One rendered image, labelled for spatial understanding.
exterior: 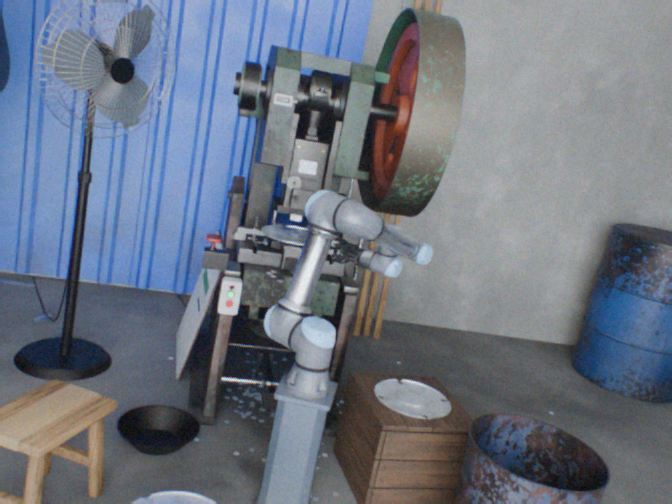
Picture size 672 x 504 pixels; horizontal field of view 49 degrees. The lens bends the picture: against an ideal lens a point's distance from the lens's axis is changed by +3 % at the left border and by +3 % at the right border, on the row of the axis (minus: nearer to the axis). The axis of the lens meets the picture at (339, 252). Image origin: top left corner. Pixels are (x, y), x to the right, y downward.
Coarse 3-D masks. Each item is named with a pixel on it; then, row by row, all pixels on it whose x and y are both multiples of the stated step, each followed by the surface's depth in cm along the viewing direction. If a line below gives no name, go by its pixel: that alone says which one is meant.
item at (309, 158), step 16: (304, 144) 290; (320, 144) 291; (304, 160) 291; (320, 160) 292; (288, 176) 292; (304, 176) 293; (320, 176) 294; (288, 192) 294; (304, 192) 292; (304, 208) 294
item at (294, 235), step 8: (280, 224) 307; (264, 232) 291; (272, 232) 294; (280, 232) 296; (288, 232) 296; (296, 232) 299; (304, 232) 304; (280, 240) 283; (288, 240) 286; (296, 240) 288; (304, 240) 290
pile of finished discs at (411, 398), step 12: (384, 384) 278; (396, 384) 280; (408, 384) 283; (420, 384) 285; (384, 396) 268; (396, 396) 270; (408, 396) 271; (420, 396) 273; (432, 396) 277; (444, 396) 278; (396, 408) 261; (408, 408) 263; (420, 408) 265; (432, 408) 267; (444, 408) 269
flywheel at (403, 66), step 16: (416, 32) 286; (400, 48) 308; (416, 48) 296; (400, 64) 315; (416, 64) 292; (400, 80) 313; (416, 80) 296; (384, 96) 327; (400, 96) 297; (400, 112) 293; (384, 128) 328; (400, 128) 296; (384, 144) 325; (400, 144) 298; (384, 160) 321; (384, 176) 315; (384, 192) 298
